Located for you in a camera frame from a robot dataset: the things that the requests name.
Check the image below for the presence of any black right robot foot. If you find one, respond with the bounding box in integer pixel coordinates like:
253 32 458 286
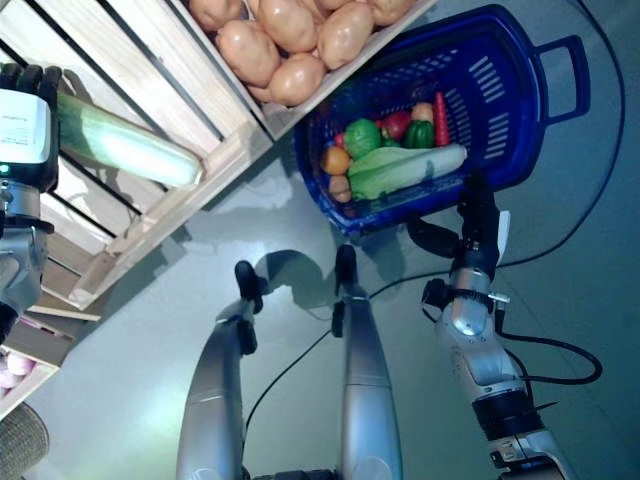
334 244 359 296

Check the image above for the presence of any silver robot leg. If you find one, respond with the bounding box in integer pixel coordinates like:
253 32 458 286
332 294 404 480
175 294 261 480

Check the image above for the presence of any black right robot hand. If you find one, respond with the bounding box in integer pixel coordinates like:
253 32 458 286
405 169 501 261

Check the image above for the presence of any napa cabbage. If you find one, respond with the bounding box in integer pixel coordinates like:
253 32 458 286
347 143 469 202
55 92 207 190

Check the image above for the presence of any wooden display shelf frame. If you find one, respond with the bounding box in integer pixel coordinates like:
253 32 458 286
0 259 104 351

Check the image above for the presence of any purple white turnip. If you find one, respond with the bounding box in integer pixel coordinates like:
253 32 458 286
4 351 37 376

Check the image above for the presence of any red toy carrot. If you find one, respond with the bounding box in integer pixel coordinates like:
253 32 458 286
432 92 448 147

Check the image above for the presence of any wooden potato crate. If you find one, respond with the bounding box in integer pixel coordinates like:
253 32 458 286
169 0 436 141

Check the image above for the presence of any black floor cable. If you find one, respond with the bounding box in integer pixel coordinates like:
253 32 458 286
244 0 626 431

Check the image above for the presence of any large red toy tomato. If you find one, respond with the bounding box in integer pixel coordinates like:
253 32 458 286
382 111 413 140

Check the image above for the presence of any toy orange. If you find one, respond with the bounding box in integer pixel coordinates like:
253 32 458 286
322 147 351 176

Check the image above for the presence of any woven straw basket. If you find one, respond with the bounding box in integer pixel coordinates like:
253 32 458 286
0 403 51 480

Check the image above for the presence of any green toy lettuce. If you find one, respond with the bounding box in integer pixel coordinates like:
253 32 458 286
343 118 383 160

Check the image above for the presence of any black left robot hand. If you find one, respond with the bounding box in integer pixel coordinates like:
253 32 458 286
0 62 64 194

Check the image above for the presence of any black robot foot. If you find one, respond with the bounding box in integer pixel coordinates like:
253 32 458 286
234 259 259 301
334 244 359 296

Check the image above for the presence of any silver right robot leg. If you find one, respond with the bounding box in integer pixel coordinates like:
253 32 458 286
332 294 404 480

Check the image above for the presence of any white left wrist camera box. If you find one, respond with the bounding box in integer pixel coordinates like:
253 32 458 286
0 87 54 166

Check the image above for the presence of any brown toy potato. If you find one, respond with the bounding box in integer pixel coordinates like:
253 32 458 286
328 174 353 204

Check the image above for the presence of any blue plastic shopping basket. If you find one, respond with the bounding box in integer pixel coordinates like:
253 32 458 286
293 3 586 236

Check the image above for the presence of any wooden cabbage crate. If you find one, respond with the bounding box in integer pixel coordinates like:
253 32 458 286
0 0 274 311

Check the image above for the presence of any black left robot foot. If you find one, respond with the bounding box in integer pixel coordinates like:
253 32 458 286
234 259 259 301

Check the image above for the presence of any silver left robot leg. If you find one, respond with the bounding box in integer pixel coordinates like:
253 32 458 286
175 294 261 480

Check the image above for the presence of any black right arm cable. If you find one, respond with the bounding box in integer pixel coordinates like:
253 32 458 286
492 294 601 386

